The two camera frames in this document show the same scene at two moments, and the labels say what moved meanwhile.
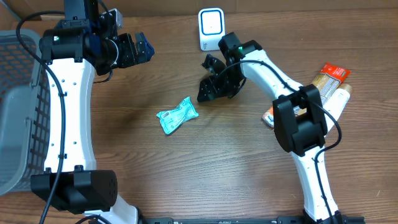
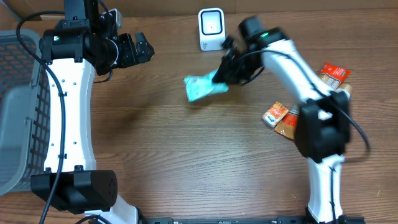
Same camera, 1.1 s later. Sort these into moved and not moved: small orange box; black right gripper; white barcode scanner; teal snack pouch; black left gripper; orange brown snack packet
Moved: teal snack pouch; black right gripper
Not moved: small orange box; orange brown snack packet; black left gripper; white barcode scanner
